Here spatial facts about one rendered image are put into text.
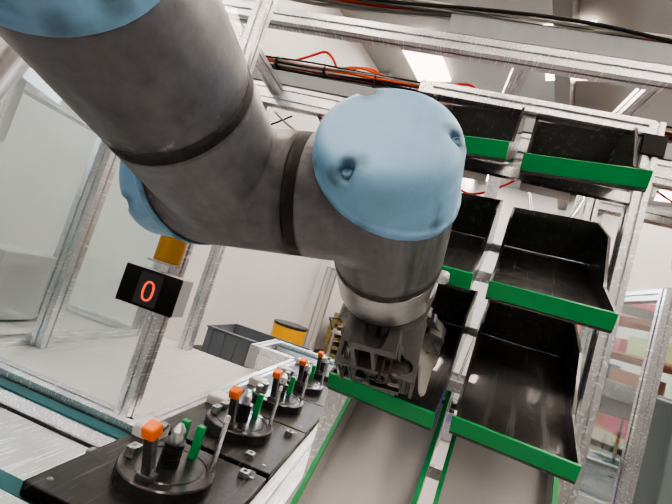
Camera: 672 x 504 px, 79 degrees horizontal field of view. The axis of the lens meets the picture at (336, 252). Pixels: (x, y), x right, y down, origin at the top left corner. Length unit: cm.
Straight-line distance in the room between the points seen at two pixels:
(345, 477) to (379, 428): 8
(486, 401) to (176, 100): 52
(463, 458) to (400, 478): 10
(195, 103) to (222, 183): 5
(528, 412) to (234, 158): 50
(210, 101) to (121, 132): 4
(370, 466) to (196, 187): 49
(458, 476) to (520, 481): 8
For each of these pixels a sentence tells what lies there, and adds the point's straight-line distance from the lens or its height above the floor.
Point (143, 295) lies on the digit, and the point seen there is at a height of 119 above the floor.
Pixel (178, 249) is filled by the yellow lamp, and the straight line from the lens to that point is 81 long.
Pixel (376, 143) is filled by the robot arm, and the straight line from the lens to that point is 19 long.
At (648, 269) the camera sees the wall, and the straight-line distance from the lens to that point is 1195.
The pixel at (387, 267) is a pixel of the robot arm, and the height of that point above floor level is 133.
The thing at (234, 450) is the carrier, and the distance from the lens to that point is 85.
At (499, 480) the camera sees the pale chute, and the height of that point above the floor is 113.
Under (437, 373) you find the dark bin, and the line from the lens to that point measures 59.
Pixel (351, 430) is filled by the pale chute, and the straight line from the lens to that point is 64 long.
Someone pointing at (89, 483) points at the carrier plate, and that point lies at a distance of 69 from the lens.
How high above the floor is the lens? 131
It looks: 5 degrees up
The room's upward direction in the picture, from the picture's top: 17 degrees clockwise
